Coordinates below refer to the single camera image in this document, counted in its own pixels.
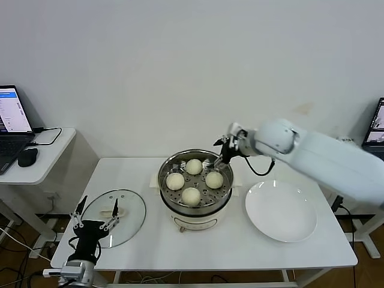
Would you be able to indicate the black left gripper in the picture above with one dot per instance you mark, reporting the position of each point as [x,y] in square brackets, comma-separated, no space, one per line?
[90,234]

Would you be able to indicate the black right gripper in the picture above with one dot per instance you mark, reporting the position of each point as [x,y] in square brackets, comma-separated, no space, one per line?
[231,148]

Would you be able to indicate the white steamed baozi bun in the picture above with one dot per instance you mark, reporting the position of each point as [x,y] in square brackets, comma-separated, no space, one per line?
[193,167]
[214,180]
[175,181]
[190,196]

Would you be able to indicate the glass pot lid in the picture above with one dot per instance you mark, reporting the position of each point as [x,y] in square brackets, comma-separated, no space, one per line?
[132,204]

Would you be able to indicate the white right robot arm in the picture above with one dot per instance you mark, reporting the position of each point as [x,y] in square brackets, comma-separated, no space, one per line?
[330,162]

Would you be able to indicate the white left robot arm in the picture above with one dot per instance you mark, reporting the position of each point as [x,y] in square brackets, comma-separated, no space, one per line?
[88,274]

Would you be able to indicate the steel steamer basket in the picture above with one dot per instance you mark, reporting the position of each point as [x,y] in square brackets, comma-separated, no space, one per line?
[214,196]

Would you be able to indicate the white side table with mouse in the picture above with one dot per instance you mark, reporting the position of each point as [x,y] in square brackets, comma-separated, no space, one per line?
[51,162]

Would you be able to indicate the cream electric cooker pot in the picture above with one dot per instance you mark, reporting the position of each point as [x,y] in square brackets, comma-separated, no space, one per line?
[195,222]

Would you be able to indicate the white round plate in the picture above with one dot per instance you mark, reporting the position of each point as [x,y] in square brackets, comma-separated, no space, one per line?
[270,216]

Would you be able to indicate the black computer mouse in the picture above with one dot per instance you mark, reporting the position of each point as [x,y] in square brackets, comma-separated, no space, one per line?
[27,158]

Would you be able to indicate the white work table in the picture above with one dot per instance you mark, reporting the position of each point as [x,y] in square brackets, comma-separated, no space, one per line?
[210,255]

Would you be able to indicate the black laptop blue-white screen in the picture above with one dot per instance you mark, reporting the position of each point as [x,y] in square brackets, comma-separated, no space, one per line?
[12,147]

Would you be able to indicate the white label black text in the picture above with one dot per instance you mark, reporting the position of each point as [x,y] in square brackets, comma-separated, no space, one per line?
[347,139]

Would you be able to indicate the black laptop pink screen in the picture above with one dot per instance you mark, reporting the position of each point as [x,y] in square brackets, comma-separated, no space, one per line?
[375,120]

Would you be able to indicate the white side table with label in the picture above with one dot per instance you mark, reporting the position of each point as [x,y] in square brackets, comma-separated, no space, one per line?
[372,250]

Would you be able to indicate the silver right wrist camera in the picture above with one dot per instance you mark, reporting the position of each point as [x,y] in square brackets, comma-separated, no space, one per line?
[234,129]

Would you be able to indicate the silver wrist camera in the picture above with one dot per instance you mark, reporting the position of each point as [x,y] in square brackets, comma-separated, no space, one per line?
[234,129]
[72,269]

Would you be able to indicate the white wall socket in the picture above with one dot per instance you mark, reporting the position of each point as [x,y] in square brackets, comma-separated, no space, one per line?
[53,197]

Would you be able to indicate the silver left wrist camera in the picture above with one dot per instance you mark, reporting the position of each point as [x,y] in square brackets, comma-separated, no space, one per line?
[72,269]

